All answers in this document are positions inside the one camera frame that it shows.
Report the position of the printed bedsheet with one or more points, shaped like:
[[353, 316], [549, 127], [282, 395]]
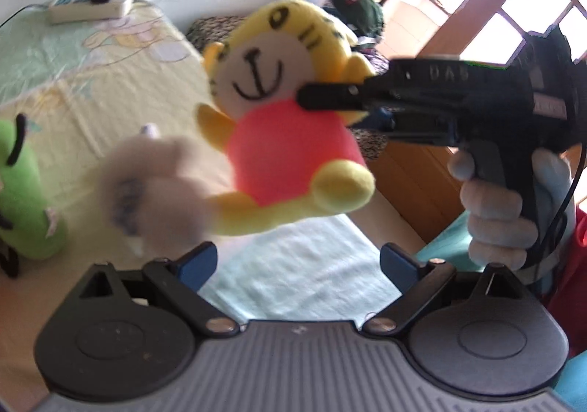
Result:
[[91, 72]]

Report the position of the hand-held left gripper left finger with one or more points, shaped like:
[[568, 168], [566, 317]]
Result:
[[197, 261]]

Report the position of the person's right hand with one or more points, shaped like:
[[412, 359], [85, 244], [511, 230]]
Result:
[[495, 219]]

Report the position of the person's red clothing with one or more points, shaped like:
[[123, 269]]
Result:
[[571, 265]]

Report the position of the purple patterned cloth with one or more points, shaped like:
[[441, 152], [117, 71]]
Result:
[[373, 54]]

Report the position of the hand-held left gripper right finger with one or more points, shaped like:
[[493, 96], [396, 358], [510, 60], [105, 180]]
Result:
[[396, 263]]

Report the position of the green plush toy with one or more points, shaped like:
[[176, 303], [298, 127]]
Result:
[[25, 201]]

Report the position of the white power strip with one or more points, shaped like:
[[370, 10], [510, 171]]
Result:
[[78, 8]]

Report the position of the wooden door frame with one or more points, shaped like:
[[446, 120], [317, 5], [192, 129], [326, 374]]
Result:
[[458, 13]]

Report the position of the pale blue towel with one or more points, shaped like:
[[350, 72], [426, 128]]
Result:
[[302, 270]]

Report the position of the dark green cloth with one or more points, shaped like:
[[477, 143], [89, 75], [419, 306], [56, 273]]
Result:
[[355, 8]]

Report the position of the beige plush toy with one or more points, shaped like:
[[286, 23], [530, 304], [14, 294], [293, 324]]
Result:
[[156, 192]]

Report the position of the yellow tiger plush toy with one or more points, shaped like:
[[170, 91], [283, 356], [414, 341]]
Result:
[[284, 150]]

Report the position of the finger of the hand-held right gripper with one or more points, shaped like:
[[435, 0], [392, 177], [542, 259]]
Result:
[[330, 96], [381, 119]]

